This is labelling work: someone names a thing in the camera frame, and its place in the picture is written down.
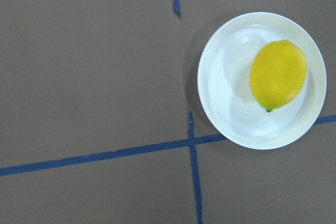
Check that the brown paper table cover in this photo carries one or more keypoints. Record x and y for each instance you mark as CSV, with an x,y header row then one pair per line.
x,y
101,121

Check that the white plate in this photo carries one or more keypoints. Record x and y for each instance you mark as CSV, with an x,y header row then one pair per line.
x,y
223,82

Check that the yellow lemon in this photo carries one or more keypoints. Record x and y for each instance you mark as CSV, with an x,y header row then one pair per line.
x,y
278,73

